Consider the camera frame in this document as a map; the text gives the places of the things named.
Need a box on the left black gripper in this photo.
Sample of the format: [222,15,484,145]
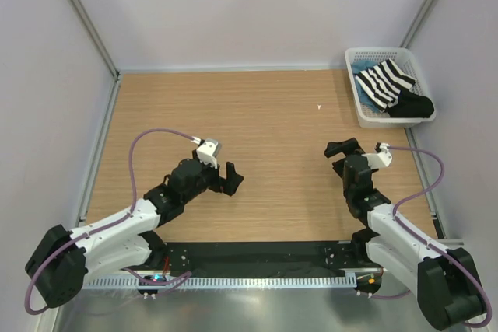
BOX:
[182,149,242,204]

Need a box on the black white striped tank top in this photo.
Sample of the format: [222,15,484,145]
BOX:
[351,59,417,113]

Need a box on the teal tank top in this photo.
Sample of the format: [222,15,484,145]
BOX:
[350,58,381,110]

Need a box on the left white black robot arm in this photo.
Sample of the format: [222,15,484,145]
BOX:
[24,159,244,315]

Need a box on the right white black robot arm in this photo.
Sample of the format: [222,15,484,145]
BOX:
[324,138,493,331]

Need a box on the white plastic basket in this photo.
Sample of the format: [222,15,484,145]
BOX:
[344,47,437,128]

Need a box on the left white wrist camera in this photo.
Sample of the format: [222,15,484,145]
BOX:
[195,138,222,165]

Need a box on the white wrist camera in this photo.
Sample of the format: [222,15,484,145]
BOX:
[362,142,393,169]
[195,138,222,165]

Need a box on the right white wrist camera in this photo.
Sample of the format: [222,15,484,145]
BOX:
[362,142,393,169]

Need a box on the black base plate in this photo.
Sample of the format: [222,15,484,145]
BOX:
[132,241,387,279]

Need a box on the white slotted cable duct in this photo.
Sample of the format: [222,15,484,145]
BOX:
[83,274,357,291]

